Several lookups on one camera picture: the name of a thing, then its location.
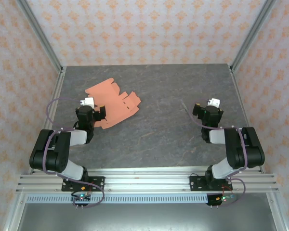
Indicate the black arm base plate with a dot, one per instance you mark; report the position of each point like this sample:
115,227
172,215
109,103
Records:
97,180
197,184

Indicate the aluminium frame post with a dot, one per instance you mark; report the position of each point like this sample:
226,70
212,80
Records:
251,36
41,36

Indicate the small controller circuit board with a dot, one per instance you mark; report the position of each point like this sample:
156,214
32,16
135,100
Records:
214,199
82,197

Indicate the aluminium table side rail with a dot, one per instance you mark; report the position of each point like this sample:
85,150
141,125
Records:
56,91
240,96

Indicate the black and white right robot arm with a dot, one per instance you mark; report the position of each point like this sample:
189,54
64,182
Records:
233,151

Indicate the aluminium lower frame rail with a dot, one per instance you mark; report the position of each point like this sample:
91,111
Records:
277,216
13,216

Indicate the narrow aluminium table edge beam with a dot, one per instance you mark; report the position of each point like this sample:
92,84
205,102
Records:
147,170

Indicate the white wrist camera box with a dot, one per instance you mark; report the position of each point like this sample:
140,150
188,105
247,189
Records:
214,102
89,101

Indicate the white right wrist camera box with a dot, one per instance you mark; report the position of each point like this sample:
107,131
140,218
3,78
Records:
214,102

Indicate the orange cardboard paper box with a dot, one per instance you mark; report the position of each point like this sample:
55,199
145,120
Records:
110,96

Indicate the grey metal panel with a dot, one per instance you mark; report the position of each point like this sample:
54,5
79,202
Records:
144,216

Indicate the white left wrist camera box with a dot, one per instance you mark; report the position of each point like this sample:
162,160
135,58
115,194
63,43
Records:
89,101

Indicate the wide aluminium mounting beam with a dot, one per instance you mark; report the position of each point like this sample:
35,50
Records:
147,184

